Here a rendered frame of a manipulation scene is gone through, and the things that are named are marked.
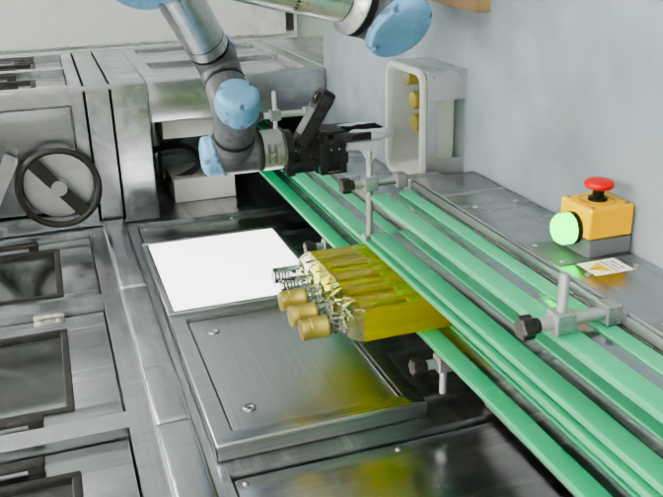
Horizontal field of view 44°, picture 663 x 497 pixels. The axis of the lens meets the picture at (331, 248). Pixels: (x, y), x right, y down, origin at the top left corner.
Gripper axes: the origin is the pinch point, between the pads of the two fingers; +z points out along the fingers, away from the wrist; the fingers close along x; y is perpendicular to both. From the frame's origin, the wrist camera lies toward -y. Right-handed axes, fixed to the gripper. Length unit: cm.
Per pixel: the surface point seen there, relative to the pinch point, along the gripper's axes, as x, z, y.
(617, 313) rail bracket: 74, -1, 7
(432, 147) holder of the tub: 9.4, 6.3, 2.5
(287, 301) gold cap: 25.3, -27.4, 21.4
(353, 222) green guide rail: 2.5, -7.1, 17.7
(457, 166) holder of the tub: 9.3, 11.6, 6.8
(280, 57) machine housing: -102, 8, 0
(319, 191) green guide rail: -19.3, -7.0, 17.6
